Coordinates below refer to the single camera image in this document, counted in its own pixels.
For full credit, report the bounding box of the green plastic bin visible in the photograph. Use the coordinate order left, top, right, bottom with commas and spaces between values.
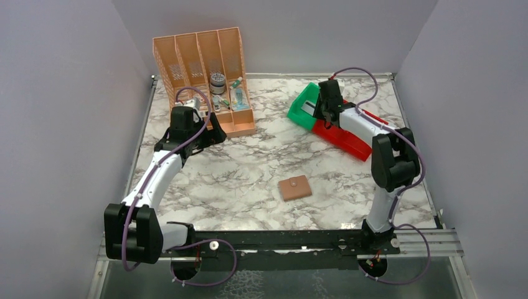
287, 83, 324, 131

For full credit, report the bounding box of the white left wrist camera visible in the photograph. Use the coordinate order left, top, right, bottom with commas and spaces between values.
182, 98, 201, 111

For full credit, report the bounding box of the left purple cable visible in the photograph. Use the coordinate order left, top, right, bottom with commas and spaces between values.
121, 85, 238, 288

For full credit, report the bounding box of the blue packaged item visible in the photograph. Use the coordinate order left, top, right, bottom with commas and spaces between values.
230, 88, 250, 111

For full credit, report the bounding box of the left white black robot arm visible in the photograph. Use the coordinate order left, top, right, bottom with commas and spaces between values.
103, 106, 227, 264

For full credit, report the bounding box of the grey card in green bin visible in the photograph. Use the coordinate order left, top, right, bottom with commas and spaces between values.
301, 102, 315, 116

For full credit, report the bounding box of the red plastic double bin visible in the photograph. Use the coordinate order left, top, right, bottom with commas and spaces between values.
312, 108, 389, 161

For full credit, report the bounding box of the small round tin can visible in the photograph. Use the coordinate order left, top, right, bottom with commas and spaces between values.
209, 72, 226, 95

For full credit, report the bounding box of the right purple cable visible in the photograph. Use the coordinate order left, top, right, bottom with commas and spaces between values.
329, 67, 432, 287

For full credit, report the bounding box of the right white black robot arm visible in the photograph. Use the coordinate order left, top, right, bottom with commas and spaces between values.
314, 79, 421, 248

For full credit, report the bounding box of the orange plastic file organizer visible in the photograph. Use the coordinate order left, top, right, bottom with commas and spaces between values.
153, 27, 256, 138

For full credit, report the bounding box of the black metal base rail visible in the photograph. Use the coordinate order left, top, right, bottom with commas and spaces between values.
163, 229, 400, 255

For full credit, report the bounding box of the purple cable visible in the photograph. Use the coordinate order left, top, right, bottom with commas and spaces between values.
329, 67, 432, 287
121, 85, 238, 288

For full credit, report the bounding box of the green white glue tube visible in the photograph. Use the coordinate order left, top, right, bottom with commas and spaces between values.
230, 77, 243, 89

